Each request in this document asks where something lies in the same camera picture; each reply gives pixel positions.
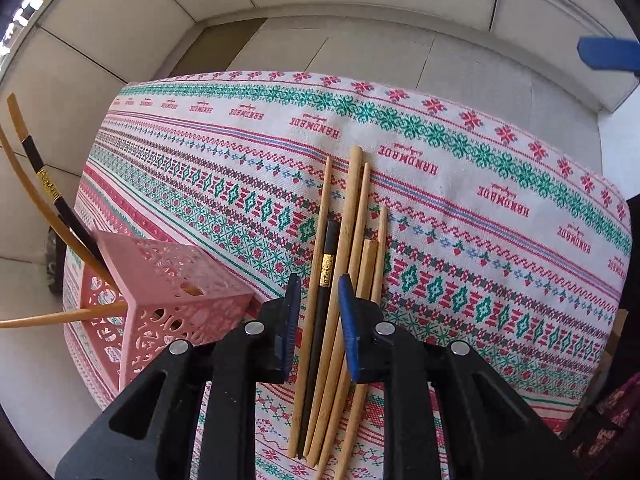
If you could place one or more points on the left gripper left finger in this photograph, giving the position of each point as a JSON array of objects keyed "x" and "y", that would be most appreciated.
[{"x": 191, "y": 412}]

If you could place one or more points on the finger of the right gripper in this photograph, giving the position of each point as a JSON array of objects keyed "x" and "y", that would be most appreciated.
[{"x": 610, "y": 54}]

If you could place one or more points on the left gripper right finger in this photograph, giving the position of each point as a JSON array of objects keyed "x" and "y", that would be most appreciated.
[{"x": 445, "y": 399}]

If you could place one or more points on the short thick bamboo chopstick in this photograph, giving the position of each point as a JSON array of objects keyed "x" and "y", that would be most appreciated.
[{"x": 363, "y": 290}]

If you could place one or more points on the black gold-banded chopstick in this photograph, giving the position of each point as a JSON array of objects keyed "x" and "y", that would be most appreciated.
[{"x": 322, "y": 305}]

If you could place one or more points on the long thin bamboo chopstick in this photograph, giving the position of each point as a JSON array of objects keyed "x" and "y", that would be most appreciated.
[{"x": 310, "y": 314}]

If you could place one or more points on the thick long bamboo chopstick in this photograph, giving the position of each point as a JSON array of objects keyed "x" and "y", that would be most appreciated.
[{"x": 320, "y": 402}]

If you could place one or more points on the pink perforated utensil holder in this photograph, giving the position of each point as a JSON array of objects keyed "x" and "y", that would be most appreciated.
[{"x": 163, "y": 291}]

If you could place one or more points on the bamboo chopstick lower holder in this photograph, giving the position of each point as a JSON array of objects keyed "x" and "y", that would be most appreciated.
[{"x": 60, "y": 317}]

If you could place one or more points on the black gold chopstick in holder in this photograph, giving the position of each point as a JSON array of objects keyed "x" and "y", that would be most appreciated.
[{"x": 52, "y": 195}]

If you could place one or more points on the patterned handmade tablecloth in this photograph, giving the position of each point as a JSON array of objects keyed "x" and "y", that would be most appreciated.
[{"x": 493, "y": 236}]

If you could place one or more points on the bamboo chopstick in holder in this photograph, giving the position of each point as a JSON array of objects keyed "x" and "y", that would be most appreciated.
[{"x": 55, "y": 223}]

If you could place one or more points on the brown floor mat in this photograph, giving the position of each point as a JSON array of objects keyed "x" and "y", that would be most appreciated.
[{"x": 216, "y": 47}]

